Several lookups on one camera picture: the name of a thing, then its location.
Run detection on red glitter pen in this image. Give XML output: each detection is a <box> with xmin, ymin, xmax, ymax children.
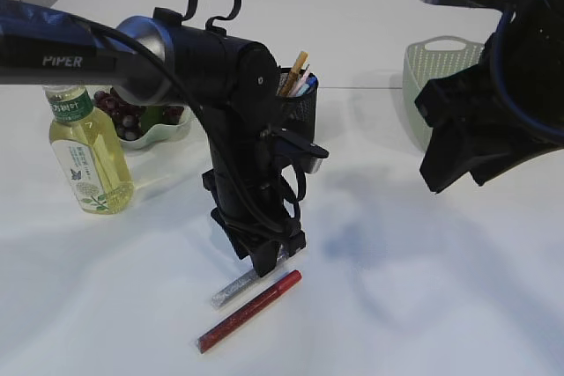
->
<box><xmin>197</xmin><ymin>269</ymin><xmax>302</xmax><ymax>354</ymax></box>

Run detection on gold glitter pen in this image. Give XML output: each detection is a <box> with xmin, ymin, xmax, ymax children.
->
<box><xmin>278</xmin><ymin>51</ymin><xmax>308</xmax><ymax>98</ymax></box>

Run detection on silver glitter pen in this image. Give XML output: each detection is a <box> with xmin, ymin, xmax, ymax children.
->
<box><xmin>211</xmin><ymin>247</ymin><xmax>290</xmax><ymax>310</ymax></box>

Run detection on green plastic woven basket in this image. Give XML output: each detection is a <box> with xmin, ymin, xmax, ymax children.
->
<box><xmin>402</xmin><ymin>35</ymin><xmax>486</xmax><ymax>152</ymax></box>

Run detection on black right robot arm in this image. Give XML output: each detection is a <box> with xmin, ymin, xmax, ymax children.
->
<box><xmin>415</xmin><ymin>0</ymin><xmax>563</xmax><ymax>193</ymax></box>

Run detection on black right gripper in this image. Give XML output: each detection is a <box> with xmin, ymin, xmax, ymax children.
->
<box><xmin>414</xmin><ymin>58</ymin><xmax>563</xmax><ymax>194</ymax></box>

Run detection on pink purple scissors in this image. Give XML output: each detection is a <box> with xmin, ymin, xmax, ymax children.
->
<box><xmin>290</xmin><ymin>67</ymin><xmax>310</xmax><ymax>97</ymax></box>

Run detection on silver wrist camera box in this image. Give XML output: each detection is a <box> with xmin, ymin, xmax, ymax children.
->
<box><xmin>272</xmin><ymin>127</ymin><xmax>330</xmax><ymax>174</ymax></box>

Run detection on green wavy glass plate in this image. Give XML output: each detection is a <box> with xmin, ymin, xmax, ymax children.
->
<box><xmin>118</xmin><ymin>107</ymin><xmax>193</xmax><ymax>150</ymax></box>

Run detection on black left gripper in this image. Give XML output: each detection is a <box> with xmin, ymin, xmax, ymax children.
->
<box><xmin>202</xmin><ymin>169</ymin><xmax>306</xmax><ymax>277</ymax></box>

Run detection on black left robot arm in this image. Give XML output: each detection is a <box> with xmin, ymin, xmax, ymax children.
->
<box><xmin>1</xmin><ymin>0</ymin><xmax>306</xmax><ymax>275</ymax></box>

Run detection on purple artificial grape bunch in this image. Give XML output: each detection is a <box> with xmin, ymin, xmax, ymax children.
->
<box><xmin>93</xmin><ymin>88</ymin><xmax>184</xmax><ymax>142</ymax></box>

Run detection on black mesh pen holder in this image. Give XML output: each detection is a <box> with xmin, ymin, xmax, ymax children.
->
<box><xmin>274</xmin><ymin>80</ymin><xmax>319</xmax><ymax>142</ymax></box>

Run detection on blue scissors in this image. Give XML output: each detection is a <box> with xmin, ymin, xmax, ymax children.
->
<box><xmin>296</xmin><ymin>76</ymin><xmax>317</xmax><ymax>97</ymax></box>

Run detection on yellow tea bottle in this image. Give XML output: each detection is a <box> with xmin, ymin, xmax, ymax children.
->
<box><xmin>43</xmin><ymin>85</ymin><xmax>134</xmax><ymax>215</ymax></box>

